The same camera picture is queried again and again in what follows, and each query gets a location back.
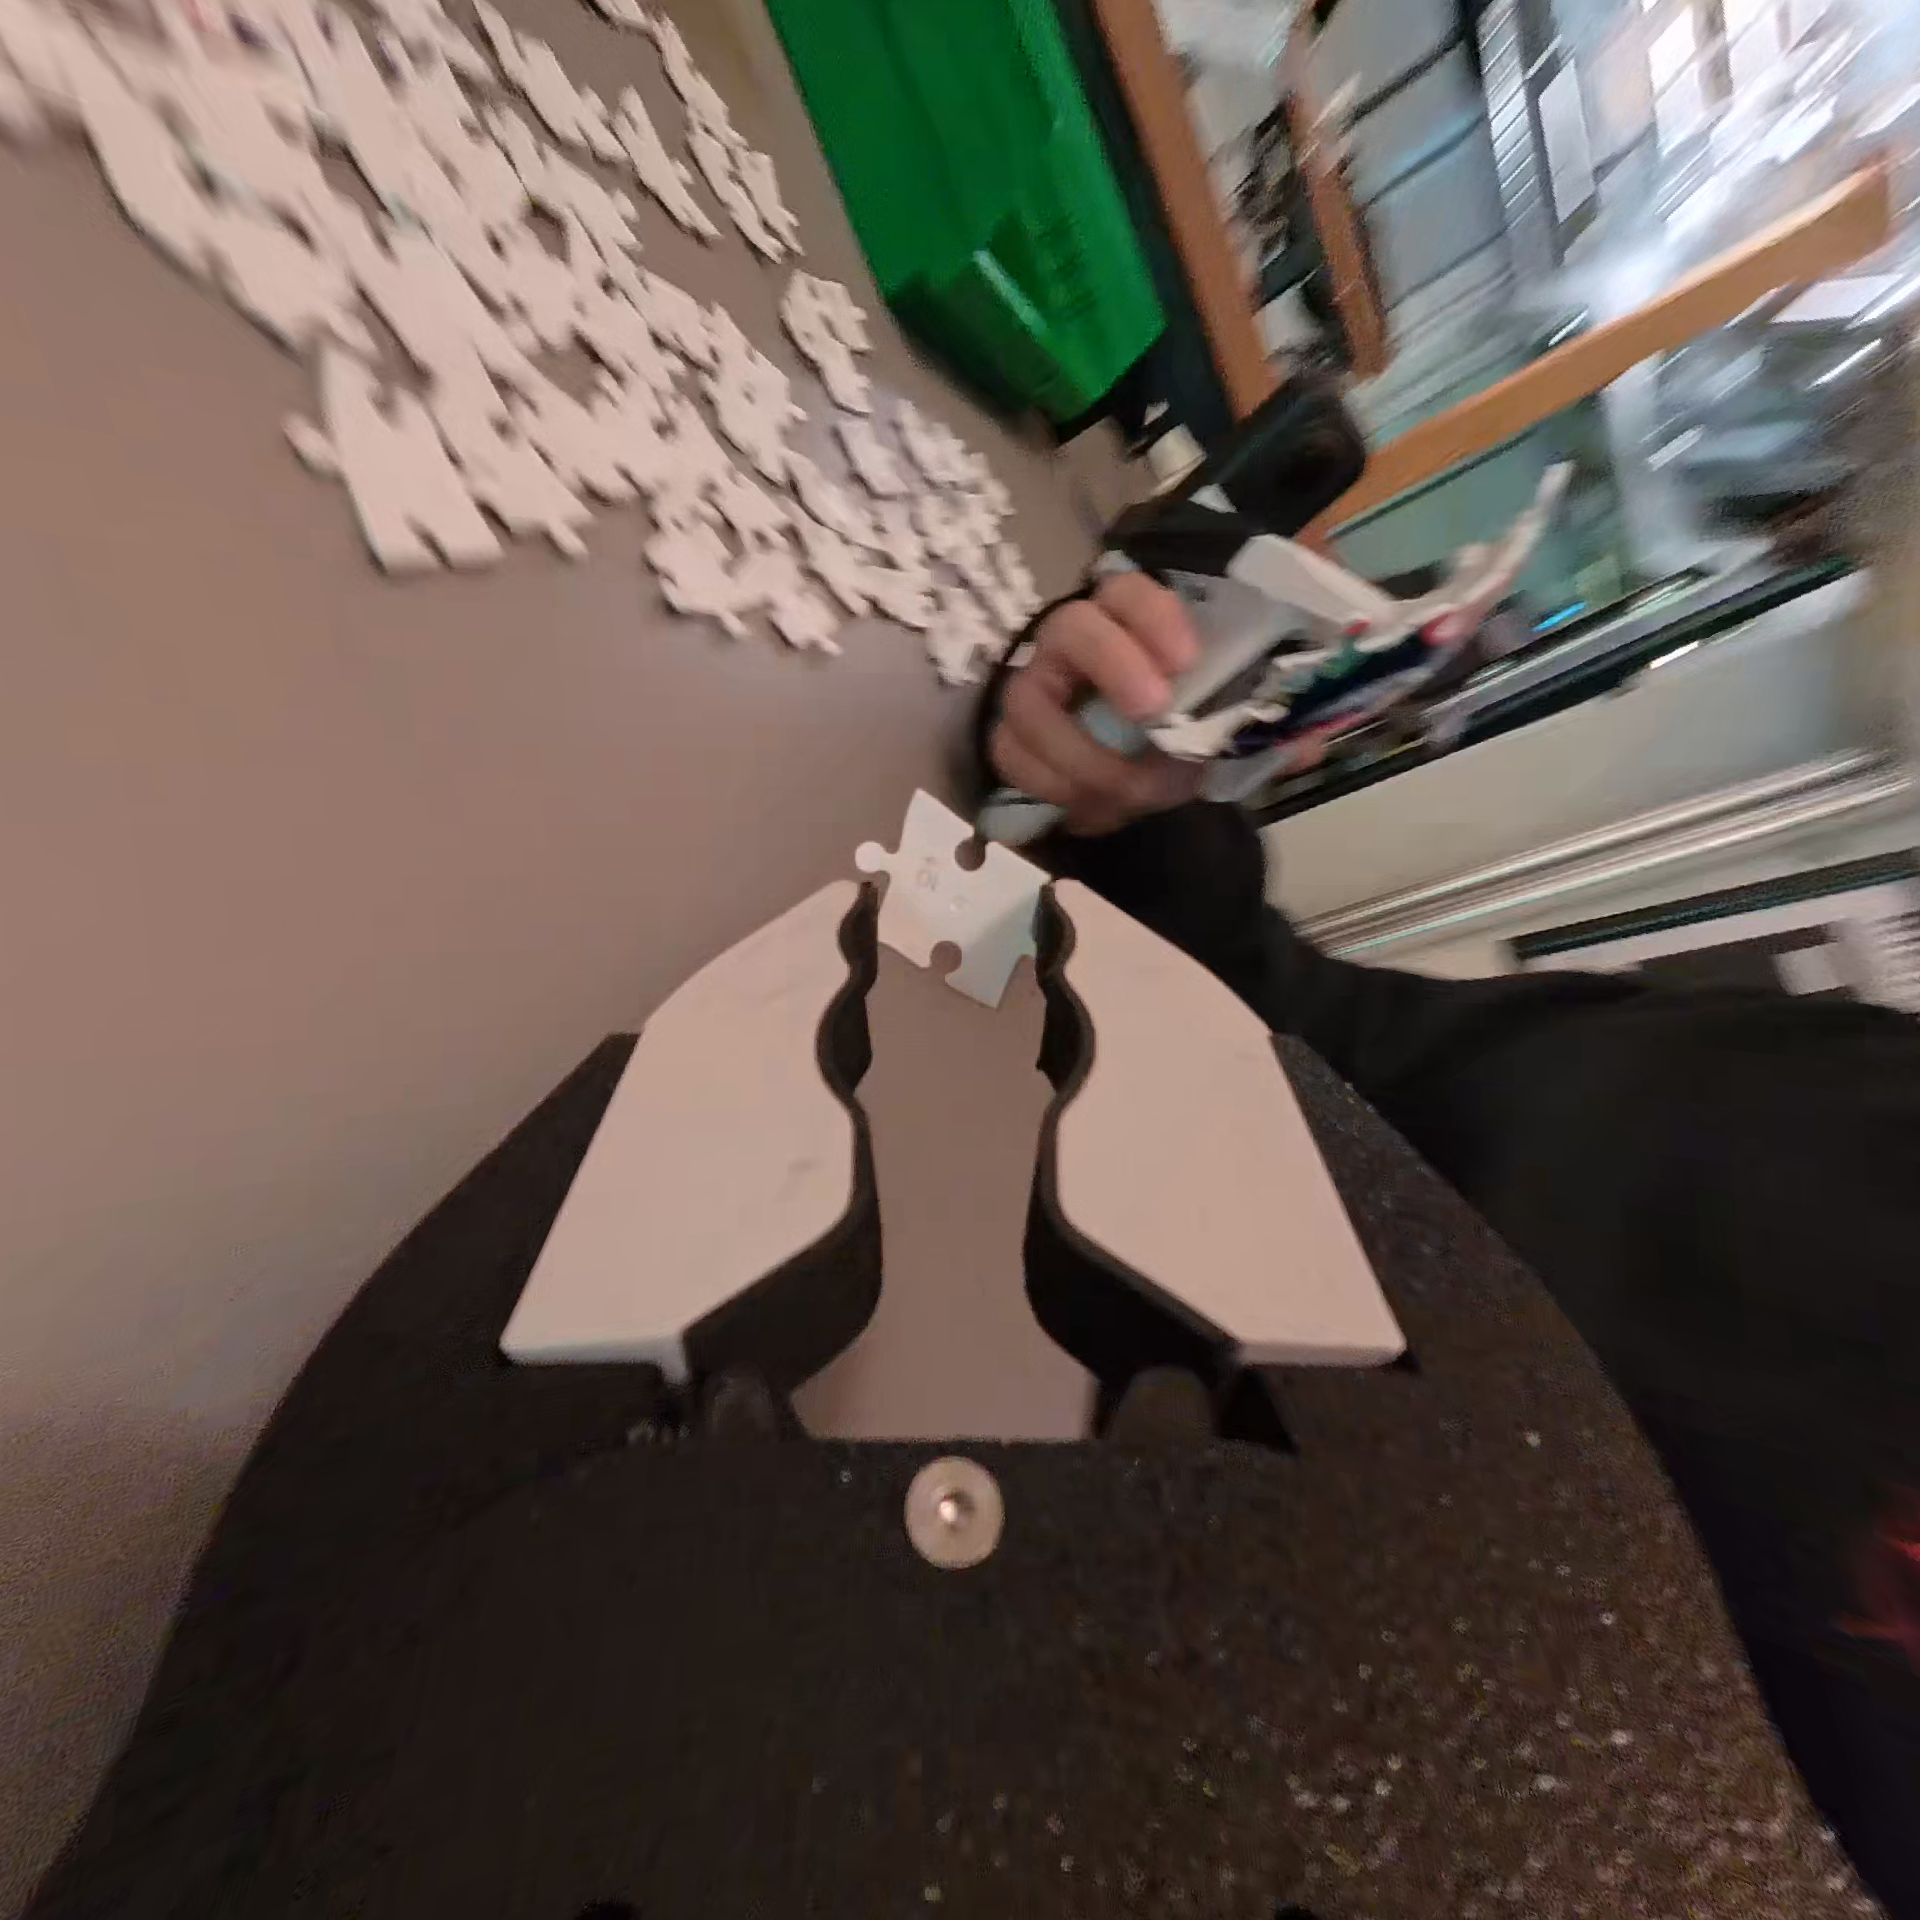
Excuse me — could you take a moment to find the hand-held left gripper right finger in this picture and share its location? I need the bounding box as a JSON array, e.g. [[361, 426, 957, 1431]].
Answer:
[[1025, 877, 1414, 1378]]

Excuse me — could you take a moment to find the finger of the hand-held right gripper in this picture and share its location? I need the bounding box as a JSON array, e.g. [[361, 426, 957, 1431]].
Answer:
[[1148, 698, 1354, 804], [1223, 535, 1450, 640]]

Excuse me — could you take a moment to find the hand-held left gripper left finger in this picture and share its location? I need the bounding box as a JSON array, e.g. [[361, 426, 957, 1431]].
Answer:
[[498, 877, 884, 1385]]

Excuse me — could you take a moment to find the partly built puzzle ball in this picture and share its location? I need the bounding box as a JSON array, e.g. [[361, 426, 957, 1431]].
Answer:
[[1201, 461, 1577, 769]]

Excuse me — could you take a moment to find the white-backed puzzle piece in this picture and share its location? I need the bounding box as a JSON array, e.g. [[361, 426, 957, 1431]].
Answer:
[[853, 788, 1057, 1010]]

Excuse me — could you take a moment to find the pile of white puzzle pieces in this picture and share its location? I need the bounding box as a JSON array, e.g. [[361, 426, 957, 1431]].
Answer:
[[0, 0, 1051, 692]]

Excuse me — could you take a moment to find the person's right hand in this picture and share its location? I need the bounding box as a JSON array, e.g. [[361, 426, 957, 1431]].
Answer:
[[997, 573, 1205, 836]]

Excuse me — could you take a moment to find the wooden beam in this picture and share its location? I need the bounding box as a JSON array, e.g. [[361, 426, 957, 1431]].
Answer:
[[1297, 157, 1895, 545]]

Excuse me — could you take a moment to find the green plastic crate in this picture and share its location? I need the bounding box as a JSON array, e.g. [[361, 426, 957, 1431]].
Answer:
[[761, 0, 1174, 436]]

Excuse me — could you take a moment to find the wooden frame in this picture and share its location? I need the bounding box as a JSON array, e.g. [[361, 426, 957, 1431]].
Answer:
[[1093, 0, 1390, 429]]

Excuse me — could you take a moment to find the silver metal rail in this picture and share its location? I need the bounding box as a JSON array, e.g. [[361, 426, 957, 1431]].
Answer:
[[1297, 747, 1920, 964]]

